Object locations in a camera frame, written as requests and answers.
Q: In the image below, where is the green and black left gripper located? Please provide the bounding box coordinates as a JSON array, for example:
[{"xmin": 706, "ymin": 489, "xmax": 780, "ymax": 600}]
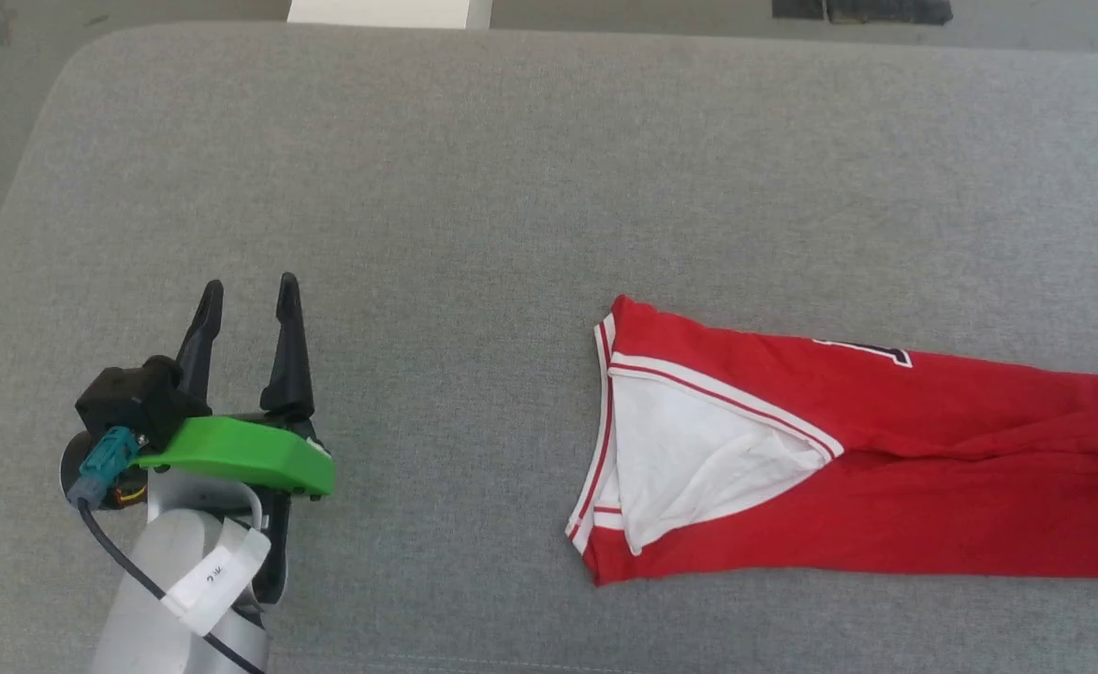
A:
[{"xmin": 131, "ymin": 272, "xmax": 337, "ymax": 500}]

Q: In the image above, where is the red Bulls basketball jersey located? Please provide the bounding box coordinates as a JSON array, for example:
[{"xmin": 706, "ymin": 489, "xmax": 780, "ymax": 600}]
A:
[{"xmin": 564, "ymin": 295, "xmax": 1098, "ymax": 588}]

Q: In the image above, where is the teal cable connector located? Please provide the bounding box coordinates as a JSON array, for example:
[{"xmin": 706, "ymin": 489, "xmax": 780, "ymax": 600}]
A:
[{"xmin": 66, "ymin": 426, "xmax": 143, "ymax": 507}]

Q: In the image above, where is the black flat object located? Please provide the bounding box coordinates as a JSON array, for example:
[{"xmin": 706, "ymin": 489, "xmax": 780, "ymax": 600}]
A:
[{"xmin": 771, "ymin": 0, "xmax": 954, "ymax": 25}]

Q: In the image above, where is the grey fabric sofa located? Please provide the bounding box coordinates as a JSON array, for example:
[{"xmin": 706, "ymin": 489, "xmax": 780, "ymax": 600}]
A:
[{"xmin": 0, "ymin": 23, "xmax": 1098, "ymax": 674}]

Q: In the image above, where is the thin black cable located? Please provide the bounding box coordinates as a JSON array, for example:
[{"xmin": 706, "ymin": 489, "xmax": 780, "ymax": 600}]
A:
[{"xmin": 76, "ymin": 501, "xmax": 269, "ymax": 674}]

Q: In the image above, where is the white label tape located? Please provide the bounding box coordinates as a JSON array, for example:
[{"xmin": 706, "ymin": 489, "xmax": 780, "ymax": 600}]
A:
[{"xmin": 160, "ymin": 528, "xmax": 273, "ymax": 638}]

